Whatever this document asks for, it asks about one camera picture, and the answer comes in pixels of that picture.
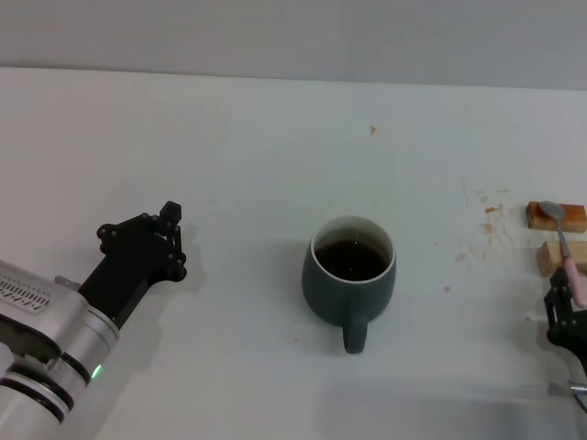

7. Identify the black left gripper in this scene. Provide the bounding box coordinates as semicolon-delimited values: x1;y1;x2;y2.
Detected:
77;199;188;329

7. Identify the plain light wooden block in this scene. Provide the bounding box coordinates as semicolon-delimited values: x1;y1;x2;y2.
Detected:
536;239;587;279

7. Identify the dark grey ceramic cup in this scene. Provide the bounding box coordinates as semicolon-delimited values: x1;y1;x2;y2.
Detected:
301;214;398;355

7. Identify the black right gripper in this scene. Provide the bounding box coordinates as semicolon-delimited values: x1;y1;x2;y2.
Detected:
543;267;587;368

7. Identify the stained orange wooden block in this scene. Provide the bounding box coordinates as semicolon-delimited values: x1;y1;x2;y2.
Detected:
525;201;587;234

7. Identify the pink handled metal spoon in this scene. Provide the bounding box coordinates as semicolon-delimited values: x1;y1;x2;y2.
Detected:
537;200;587;309

